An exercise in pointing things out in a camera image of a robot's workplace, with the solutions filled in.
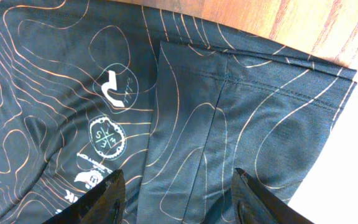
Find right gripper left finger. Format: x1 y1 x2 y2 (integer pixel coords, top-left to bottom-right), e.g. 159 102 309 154
44 169 126 224

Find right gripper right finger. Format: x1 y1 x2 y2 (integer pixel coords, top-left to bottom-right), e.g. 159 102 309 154
231 168 312 224

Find black orange-lined jersey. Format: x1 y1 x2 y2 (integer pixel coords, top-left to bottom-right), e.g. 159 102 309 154
0 0 356 223

